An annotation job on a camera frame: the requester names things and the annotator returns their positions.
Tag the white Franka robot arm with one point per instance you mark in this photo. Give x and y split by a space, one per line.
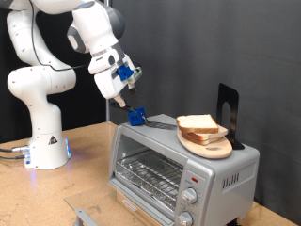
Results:
40 125

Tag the silver toaster oven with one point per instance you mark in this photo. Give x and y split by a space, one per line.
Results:
219 175

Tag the black metal bookend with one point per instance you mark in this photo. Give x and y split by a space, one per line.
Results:
233 100

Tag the silver oven knob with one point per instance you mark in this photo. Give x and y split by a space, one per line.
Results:
185 219
189 196

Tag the vertical metal pole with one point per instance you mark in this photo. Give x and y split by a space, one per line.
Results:
108 109

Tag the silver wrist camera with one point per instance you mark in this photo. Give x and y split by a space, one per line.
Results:
136 74

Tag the metal spatula with blue block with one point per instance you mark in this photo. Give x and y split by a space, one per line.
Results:
137 116

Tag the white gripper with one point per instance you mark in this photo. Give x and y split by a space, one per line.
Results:
108 84

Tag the wooden cutting board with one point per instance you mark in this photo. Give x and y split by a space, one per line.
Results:
207 152

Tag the wooden box under oven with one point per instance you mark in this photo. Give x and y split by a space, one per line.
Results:
141 218

